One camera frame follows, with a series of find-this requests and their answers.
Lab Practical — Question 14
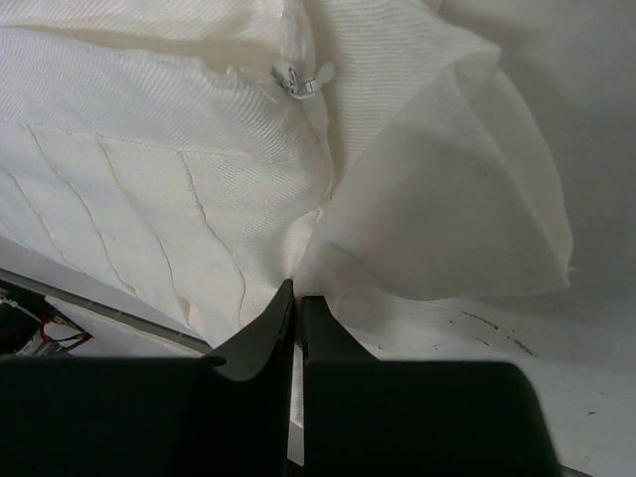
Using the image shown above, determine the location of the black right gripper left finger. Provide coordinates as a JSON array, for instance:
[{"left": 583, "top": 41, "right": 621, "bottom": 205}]
[{"left": 1, "top": 280, "right": 294, "bottom": 476}]

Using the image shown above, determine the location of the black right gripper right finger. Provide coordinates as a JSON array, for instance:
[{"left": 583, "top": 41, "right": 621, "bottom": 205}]
[{"left": 300, "top": 297, "right": 561, "bottom": 476}]

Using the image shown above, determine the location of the white fabric skirt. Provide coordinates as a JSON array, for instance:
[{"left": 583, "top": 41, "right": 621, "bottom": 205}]
[{"left": 1, "top": 1, "right": 572, "bottom": 346}]

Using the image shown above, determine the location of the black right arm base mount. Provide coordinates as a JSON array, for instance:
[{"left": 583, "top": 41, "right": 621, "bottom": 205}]
[{"left": 1, "top": 289, "right": 92, "bottom": 358}]

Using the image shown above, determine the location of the aluminium table edge rail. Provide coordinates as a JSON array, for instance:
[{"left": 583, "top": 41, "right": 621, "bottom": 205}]
[{"left": 1, "top": 270, "right": 212, "bottom": 358}]

